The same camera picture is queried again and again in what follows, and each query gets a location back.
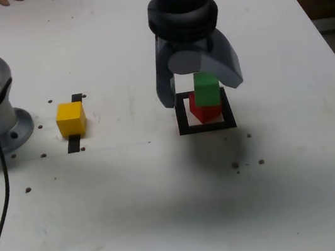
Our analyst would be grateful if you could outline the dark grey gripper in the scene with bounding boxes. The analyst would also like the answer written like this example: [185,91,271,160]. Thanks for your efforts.
[147,25,246,111]

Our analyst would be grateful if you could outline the green cube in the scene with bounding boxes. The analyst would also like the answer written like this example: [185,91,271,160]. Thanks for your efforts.
[191,69,223,109]

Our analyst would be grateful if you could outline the black tape strip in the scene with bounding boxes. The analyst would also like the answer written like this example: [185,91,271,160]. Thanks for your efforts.
[59,92,93,155]

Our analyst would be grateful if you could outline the red cube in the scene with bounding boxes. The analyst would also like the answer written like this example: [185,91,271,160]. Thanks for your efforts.
[187,87,225,125]

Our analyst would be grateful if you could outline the yellow cube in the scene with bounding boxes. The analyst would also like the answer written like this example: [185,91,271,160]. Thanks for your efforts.
[54,99,89,140]

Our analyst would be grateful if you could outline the black tape square outline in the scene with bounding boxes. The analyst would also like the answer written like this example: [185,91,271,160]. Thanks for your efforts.
[172,84,238,137]

